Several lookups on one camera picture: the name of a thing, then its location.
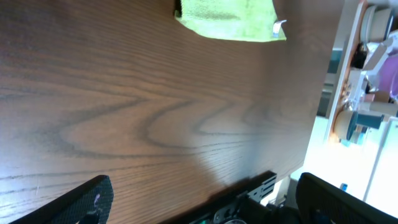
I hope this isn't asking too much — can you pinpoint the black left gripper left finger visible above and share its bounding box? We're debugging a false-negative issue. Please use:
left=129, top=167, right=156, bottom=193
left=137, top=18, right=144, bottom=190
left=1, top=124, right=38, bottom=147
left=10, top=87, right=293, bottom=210
left=12, top=175, right=114, bottom=224

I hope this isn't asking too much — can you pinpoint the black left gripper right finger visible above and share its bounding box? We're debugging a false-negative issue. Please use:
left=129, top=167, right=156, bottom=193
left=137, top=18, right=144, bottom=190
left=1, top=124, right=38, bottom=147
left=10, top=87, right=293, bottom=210
left=295, top=172, right=397, bottom=224

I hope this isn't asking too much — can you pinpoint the green cloth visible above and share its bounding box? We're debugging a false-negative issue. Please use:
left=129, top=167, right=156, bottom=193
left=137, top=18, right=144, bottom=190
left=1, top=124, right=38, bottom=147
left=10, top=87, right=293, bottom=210
left=174, top=0, right=286, bottom=42

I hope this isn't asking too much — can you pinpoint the cluttered background shelf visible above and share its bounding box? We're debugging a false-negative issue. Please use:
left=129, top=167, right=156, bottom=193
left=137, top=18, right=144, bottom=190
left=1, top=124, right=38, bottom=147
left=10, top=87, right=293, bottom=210
left=322, top=1, right=397, bottom=142

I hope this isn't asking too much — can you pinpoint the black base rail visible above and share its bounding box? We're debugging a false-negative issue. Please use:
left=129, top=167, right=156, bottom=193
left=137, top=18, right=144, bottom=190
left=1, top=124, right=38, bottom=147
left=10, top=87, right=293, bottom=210
left=161, top=170, right=299, bottom=224

